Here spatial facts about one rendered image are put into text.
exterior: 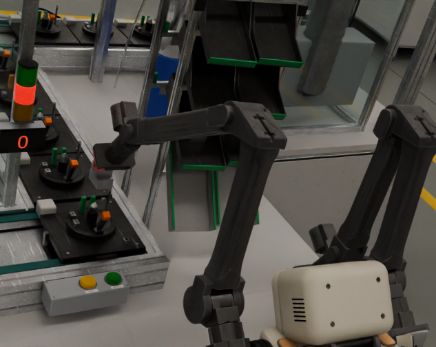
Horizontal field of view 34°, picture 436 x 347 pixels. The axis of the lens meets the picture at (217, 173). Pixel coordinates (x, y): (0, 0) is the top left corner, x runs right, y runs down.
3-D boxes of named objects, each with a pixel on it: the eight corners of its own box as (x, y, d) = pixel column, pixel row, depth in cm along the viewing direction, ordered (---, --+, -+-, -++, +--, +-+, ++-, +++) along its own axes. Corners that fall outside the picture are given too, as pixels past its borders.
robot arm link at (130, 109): (129, 135, 167) (160, 137, 173) (122, 89, 170) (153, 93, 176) (105, 153, 176) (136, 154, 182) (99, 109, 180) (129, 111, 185)
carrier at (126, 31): (180, 49, 334) (186, 24, 328) (132, 48, 322) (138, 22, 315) (158, 27, 351) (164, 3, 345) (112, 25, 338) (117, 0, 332)
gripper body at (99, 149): (91, 146, 184) (101, 135, 178) (128, 144, 189) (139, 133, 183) (96, 170, 182) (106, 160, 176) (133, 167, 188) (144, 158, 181)
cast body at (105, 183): (112, 188, 193) (116, 166, 190) (96, 190, 191) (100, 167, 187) (100, 173, 199) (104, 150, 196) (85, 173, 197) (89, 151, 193)
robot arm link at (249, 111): (260, 120, 130) (300, 123, 136) (218, 96, 140) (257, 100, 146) (199, 332, 143) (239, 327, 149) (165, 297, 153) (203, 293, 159)
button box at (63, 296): (126, 303, 190) (130, 286, 187) (49, 317, 180) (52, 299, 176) (116, 286, 195) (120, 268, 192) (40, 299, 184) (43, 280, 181)
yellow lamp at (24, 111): (34, 122, 186) (36, 104, 184) (14, 122, 184) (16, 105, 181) (28, 112, 190) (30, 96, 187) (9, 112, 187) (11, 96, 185)
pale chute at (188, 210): (210, 231, 212) (216, 229, 208) (168, 231, 207) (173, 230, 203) (205, 138, 217) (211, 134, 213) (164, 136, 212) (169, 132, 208)
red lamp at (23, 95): (36, 104, 184) (38, 87, 181) (16, 104, 181) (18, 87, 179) (30, 95, 187) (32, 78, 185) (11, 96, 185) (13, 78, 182)
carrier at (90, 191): (111, 200, 220) (118, 165, 213) (33, 207, 207) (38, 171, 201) (84, 157, 236) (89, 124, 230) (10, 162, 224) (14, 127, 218)
